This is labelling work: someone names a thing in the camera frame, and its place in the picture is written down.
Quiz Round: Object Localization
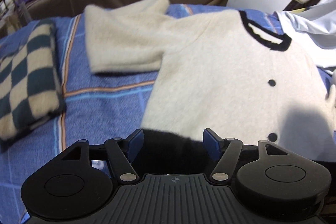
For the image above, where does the white shirt garment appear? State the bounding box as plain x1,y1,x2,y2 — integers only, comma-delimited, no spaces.
274,0,336,75

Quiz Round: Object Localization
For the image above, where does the cream fuzzy cardigan black trim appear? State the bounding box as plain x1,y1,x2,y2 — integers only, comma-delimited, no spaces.
84,0,335,162

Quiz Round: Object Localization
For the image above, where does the blue patterned bed sheet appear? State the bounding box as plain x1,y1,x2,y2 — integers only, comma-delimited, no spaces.
0,3,336,224

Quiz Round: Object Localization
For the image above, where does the green cream checkered sweater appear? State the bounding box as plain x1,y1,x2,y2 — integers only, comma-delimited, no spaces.
1,19,65,142

